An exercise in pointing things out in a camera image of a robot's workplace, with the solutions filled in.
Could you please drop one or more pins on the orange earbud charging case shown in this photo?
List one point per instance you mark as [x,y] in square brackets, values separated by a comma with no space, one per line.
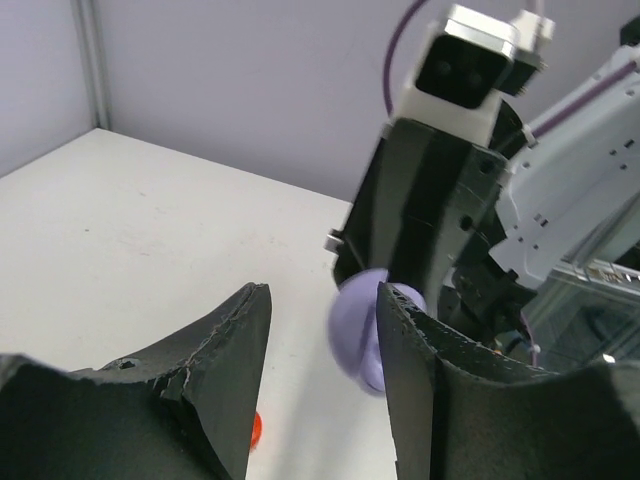
[256,433]

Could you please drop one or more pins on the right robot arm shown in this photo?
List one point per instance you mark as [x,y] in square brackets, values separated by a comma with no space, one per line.
[578,166]

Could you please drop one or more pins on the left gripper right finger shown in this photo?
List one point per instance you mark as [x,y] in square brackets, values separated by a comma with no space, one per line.
[458,410]

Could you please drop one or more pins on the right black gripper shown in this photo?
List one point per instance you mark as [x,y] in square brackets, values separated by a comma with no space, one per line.
[426,225]

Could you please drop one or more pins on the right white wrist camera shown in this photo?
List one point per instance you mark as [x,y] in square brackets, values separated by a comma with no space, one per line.
[468,62]

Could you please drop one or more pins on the purple earbud charging case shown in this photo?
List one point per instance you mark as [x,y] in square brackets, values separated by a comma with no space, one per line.
[353,330]

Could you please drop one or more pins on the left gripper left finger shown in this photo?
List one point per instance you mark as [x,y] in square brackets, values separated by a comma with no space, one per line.
[181,408]

